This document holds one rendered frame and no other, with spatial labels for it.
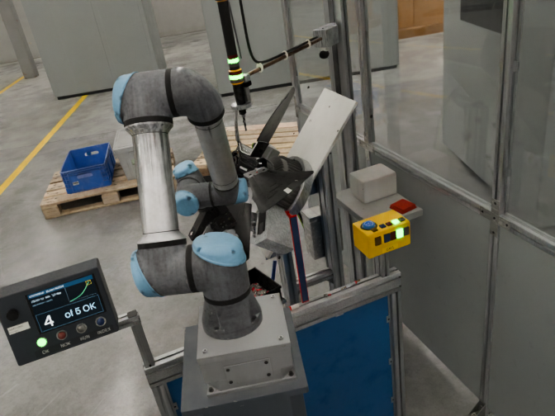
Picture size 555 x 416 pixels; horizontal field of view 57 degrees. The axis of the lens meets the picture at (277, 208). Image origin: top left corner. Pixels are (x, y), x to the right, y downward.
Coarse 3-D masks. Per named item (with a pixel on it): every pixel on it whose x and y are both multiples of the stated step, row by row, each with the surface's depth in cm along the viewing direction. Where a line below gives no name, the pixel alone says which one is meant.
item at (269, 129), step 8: (288, 96) 186; (280, 104) 176; (288, 104) 194; (280, 112) 189; (272, 120) 185; (280, 120) 194; (264, 128) 183; (272, 128) 191; (264, 136) 190; (272, 136) 195
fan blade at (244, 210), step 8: (232, 208) 189; (240, 208) 189; (248, 208) 189; (240, 216) 188; (248, 216) 188; (240, 224) 187; (248, 224) 187; (208, 232) 190; (240, 232) 186; (248, 232) 185; (240, 240) 184; (248, 240) 184; (248, 248) 182; (248, 256) 181
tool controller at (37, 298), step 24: (96, 264) 137; (0, 288) 137; (24, 288) 131; (48, 288) 131; (72, 288) 133; (96, 288) 135; (0, 312) 129; (24, 312) 130; (72, 312) 134; (96, 312) 136; (24, 336) 131; (48, 336) 133; (72, 336) 135; (96, 336) 137; (24, 360) 132
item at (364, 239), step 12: (372, 216) 173; (384, 216) 172; (396, 216) 171; (360, 228) 168; (384, 228) 165; (396, 228) 166; (360, 240) 169; (372, 240) 164; (396, 240) 168; (408, 240) 170; (372, 252) 166; (384, 252) 168
